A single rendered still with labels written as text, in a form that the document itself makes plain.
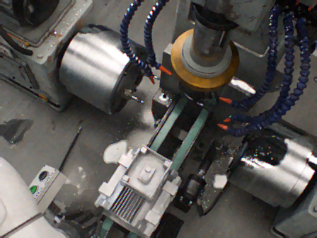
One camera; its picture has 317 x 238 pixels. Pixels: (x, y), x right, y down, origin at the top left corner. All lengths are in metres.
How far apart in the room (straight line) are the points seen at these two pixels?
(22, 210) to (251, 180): 0.67
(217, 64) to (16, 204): 0.58
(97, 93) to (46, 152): 0.37
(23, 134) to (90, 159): 0.27
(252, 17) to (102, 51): 0.58
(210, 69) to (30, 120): 0.81
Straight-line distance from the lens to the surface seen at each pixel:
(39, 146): 1.61
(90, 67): 1.32
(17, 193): 0.89
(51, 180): 1.27
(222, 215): 1.54
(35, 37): 1.37
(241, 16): 0.89
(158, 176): 1.22
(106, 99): 1.32
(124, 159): 1.27
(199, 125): 1.49
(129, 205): 1.22
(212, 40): 0.98
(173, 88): 1.51
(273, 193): 1.29
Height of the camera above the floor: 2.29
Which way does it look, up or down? 68 degrees down
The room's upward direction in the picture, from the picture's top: 8 degrees clockwise
